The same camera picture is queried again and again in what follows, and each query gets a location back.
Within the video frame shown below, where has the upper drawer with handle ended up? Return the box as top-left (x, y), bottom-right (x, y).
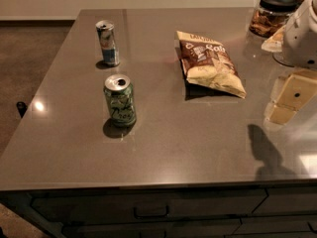
top-left (32, 189), bottom-right (266, 222)

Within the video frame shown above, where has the right side drawer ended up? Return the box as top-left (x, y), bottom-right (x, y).
top-left (253, 187), bottom-right (317, 215)

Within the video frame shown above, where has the brown chip bag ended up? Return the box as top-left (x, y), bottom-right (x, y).
top-left (175, 31), bottom-right (247, 98)

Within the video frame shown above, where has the black floor object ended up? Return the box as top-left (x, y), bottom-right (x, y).
top-left (16, 101), bottom-right (28, 117)

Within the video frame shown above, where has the green soda can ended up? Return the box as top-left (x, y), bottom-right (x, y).
top-left (104, 74), bottom-right (137, 127)

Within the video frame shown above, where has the redbull can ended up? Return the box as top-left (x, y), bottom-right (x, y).
top-left (96, 20), bottom-right (120, 66)

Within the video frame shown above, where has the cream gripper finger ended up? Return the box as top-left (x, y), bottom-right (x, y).
top-left (264, 103), bottom-right (296, 125)

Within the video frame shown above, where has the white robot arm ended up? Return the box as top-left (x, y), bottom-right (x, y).
top-left (262, 0), bottom-right (317, 125)

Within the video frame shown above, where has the glass jar with black lid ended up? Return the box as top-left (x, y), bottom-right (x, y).
top-left (249, 0), bottom-right (297, 38)

